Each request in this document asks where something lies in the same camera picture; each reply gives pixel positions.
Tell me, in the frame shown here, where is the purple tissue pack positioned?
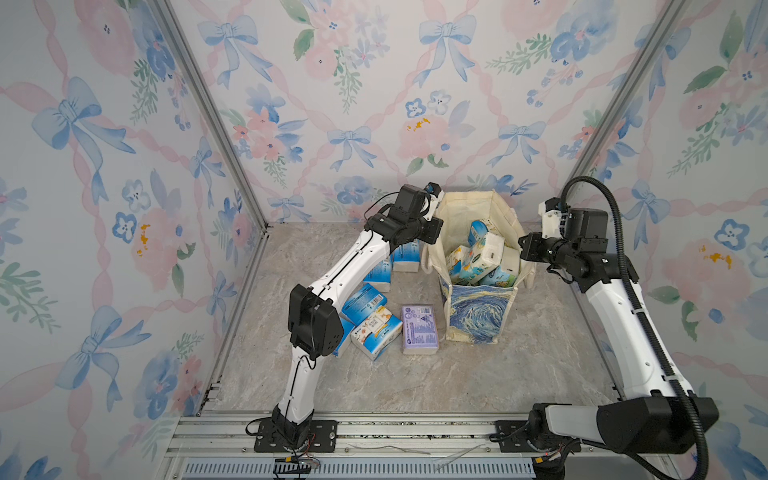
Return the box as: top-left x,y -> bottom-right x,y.
401,305 -> 439,355

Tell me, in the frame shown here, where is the floral orange blue tissue pack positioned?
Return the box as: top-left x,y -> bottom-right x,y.
351,306 -> 403,360

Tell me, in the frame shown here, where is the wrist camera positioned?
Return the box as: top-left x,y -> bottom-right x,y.
423,182 -> 444,220
538,197 -> 562,239

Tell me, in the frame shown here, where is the white tissue pack cartoon blue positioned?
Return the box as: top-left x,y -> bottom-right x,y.
479,247 -> 520,288

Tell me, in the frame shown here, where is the cream canvas bag starry print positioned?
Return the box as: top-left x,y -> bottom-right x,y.
421,191 -> 536,344

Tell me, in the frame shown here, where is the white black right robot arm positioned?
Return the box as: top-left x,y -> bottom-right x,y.
518,198 -> 719,454

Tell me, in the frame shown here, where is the blue tissue pack barcode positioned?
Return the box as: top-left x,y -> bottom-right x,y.
363,259 -> 393,293

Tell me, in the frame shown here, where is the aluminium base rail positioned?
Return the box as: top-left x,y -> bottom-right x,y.
164,410 -> 527,459

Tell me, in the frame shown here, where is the grey slotted cable duct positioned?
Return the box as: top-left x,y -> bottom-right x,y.
179,457 -> 536,479

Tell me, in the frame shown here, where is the left aluminium corner post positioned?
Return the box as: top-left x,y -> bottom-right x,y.
148,0 -> 268,236

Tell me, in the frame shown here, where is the white blue tissue pack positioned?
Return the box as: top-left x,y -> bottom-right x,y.
446,245 -> 471,281

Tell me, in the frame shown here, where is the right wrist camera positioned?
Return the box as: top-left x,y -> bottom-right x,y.
538,197 -> 562,239

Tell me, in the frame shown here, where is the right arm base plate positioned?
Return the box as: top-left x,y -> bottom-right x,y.
489,420 -> 536,453

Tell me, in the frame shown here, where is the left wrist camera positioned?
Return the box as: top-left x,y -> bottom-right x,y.
423,182 -> 444,220

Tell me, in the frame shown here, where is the aluminium corner post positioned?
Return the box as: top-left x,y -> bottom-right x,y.
567,0 -> 690,181
148,0 -> 268,236

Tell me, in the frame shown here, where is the black corrugated cable conduit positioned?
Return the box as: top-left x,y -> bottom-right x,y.
559,175 -> 710,480

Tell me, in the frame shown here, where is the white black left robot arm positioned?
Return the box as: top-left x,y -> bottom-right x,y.
271,182 -> 444,442

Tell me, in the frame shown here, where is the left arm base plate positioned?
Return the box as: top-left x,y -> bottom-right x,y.
245,418 -> 339,454

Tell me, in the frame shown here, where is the right aluminium corner post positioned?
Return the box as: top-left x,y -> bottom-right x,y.
567,0 -> 690,181

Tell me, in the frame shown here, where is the colourful cartoon tissue pack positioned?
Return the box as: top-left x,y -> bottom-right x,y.
457,232 -> 505,285

